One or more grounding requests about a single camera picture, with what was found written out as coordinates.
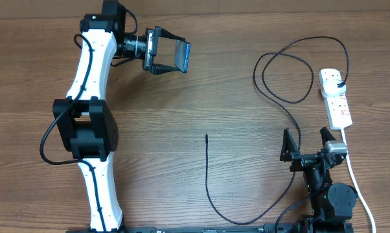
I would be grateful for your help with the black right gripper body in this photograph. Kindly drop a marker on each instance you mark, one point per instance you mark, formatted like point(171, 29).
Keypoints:
point(300, 164)

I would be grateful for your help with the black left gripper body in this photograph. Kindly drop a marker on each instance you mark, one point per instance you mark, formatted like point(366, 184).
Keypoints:
point(141, 48)

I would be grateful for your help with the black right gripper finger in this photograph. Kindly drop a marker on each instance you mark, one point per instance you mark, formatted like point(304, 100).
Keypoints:
point(326, 135)
point(289, 149)

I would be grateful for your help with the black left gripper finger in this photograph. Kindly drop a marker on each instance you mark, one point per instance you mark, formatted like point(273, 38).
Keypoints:
point(157, 69)
point(160, 32)

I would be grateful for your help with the Samsung Galaxy smartphone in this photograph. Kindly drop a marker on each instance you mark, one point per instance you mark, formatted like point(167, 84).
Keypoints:
point(181, 57)

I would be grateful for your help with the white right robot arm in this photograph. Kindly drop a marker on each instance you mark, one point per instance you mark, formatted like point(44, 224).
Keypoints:
point(332, 203)

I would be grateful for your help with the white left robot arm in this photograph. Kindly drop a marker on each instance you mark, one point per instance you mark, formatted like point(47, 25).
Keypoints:
point(85, 123)

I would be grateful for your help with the white charger plug adapter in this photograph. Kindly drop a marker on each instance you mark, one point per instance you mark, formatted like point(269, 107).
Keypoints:
point(332, 88)

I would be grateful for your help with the white power strip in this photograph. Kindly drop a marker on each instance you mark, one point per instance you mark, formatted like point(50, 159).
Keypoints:
point(337, 107)

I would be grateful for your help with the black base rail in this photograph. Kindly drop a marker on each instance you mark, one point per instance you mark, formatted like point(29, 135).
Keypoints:
point(266, 228)

